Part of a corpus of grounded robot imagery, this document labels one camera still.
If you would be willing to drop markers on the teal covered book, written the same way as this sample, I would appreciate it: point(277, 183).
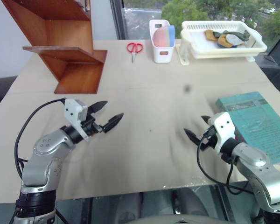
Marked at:
point(259, 121)

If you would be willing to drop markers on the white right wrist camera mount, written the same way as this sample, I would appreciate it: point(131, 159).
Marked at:
point(222, 130)

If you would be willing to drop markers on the olive green cloth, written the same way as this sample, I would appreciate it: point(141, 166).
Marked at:
point(238, 35)

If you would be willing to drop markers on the dark grey couch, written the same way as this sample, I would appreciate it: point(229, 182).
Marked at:
point(1, 88)

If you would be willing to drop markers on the wooden zigzag shelf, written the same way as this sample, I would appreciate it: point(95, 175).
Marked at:
point(67, 46)

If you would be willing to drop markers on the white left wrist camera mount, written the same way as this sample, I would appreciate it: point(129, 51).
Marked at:
point(71, 112)

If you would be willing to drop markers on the tan cloth glove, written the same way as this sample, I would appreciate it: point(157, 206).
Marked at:
point(210, 35)

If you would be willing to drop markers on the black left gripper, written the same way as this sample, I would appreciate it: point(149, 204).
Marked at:
point(89, 127)

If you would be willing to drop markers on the dark window frame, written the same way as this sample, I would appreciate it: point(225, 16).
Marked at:
point(117, 18)

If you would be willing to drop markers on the blue sponge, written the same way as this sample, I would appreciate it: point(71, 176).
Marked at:
point(171, 33)

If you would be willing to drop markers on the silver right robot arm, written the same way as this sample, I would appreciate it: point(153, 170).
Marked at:
point(259, 168)

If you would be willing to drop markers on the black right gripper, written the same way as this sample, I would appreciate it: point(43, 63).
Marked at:
point(211, 138)

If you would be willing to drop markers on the white plastic dish rack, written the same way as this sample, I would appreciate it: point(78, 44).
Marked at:
point(200, 47)

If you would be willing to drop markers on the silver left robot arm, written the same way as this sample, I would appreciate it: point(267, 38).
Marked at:
point(44, 158)

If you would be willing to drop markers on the white plastic storage bin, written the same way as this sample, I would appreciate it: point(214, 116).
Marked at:
point(162, 54)

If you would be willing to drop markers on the pink sponge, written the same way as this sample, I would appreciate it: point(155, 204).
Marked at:
point(161, 37)

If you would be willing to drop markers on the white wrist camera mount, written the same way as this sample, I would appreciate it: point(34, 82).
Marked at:
point(71, 112)
point(222, 130)

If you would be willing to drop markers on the dark rounded robot base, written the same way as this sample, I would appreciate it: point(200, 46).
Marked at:
point(168, 205)

